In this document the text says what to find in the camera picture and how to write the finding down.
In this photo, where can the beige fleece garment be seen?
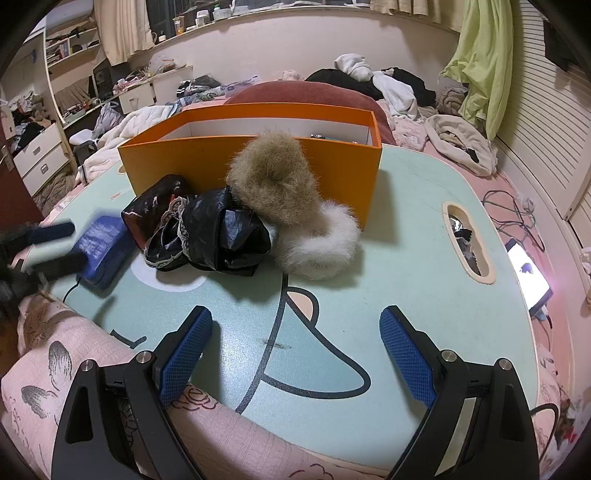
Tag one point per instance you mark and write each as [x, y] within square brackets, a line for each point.
[457, 134]

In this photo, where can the black clothes pile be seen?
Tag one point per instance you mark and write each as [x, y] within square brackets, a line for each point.
[337, 76]

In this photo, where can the black plastic bag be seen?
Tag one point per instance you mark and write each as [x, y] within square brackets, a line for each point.
[231, 235]

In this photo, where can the white shelf unit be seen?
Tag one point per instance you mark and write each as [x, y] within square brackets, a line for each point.
[74, 60]

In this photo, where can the white desk with drawer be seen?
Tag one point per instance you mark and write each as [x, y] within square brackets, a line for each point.
[138, 94]

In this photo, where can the dark red packet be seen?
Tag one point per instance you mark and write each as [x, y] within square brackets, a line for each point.
[147, 207]

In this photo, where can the red cushion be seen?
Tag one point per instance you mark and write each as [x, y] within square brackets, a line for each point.
[295, 92]

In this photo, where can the teal cartoon desktop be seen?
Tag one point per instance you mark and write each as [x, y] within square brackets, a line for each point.
[323, 323]

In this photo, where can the light green cloth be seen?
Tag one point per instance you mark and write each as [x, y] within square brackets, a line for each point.
[485, 60]

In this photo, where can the brown fur ball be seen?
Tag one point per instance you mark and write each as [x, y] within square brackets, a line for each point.
[272, 175]

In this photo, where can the white fleece blanket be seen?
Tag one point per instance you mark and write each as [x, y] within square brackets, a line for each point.
[129, 124]

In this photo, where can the red-brown wardrobe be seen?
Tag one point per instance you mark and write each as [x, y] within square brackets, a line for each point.
[14, 194]

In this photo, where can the black hanging garment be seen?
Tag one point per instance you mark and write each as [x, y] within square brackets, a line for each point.
[561, 46]

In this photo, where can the orange cardboard box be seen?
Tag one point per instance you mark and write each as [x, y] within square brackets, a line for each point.
[184, 161]

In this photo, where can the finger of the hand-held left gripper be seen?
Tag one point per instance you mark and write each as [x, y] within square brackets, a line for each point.
[60, 266]
[51, 232]

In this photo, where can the white hoodie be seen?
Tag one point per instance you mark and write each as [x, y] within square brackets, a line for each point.
[392, 92]

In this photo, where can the beige curtain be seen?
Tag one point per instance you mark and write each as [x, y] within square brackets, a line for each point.
[406, 5]
[122, 27]

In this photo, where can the blue pouch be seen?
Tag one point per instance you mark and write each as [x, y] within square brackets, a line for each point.
[104, 244]

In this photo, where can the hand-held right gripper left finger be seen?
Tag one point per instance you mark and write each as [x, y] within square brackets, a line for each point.
[184, 355]

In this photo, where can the lit smartphone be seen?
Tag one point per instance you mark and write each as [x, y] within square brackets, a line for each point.
[526, 272]

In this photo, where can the black lace-trimmed cloth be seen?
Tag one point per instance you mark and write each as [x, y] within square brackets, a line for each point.
[161, 251]

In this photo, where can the pink fluffy blanket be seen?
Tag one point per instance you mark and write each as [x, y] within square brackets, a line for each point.
[406, 129]

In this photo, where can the black monitor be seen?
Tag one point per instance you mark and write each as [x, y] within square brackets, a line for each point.
[102, 78]

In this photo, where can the white drawer cabinet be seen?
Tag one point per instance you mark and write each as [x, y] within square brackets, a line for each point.
[41, 154]

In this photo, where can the dark window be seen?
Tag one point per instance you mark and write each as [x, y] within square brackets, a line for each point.
[166, 11]

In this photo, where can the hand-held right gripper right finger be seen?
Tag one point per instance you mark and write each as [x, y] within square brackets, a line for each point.
[406, 355]

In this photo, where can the orange cup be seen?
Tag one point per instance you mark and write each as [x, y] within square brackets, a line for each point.
[179, 25]

